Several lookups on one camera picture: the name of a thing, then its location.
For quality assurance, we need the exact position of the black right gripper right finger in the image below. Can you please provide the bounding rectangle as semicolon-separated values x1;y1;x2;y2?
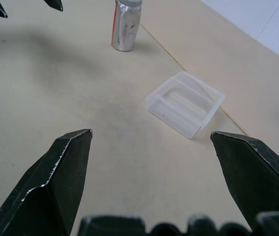
210;131;279;232

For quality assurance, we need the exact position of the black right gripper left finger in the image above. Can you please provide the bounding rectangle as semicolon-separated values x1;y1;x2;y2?
0;128;93;236

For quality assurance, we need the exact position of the silver can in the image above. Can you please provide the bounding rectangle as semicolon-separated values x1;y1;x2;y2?
111;0;143;52

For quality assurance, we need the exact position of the clear plastic container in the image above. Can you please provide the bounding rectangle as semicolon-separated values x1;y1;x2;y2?
144;71;226;140

